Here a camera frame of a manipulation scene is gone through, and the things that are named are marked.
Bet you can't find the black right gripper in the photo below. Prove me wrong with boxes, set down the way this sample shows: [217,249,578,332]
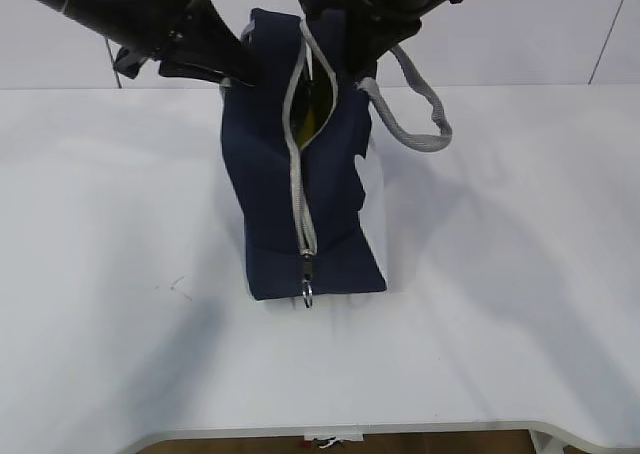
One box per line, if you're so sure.
[299,0,463,74]

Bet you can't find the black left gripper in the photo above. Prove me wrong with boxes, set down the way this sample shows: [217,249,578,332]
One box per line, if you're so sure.
[64,0,260,86]

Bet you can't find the yellow banana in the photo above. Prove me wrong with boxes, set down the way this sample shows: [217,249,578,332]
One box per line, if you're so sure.
[291,59,334,149]

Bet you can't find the navy and white lunch bag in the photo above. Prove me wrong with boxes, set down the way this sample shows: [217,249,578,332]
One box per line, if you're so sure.
[221,8,452,306]

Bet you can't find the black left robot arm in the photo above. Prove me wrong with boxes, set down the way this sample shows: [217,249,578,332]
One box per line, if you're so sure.
[36,0,262,86]

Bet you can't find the white table leg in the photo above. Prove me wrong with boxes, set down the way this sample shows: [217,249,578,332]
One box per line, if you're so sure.
[529,430,572,454]

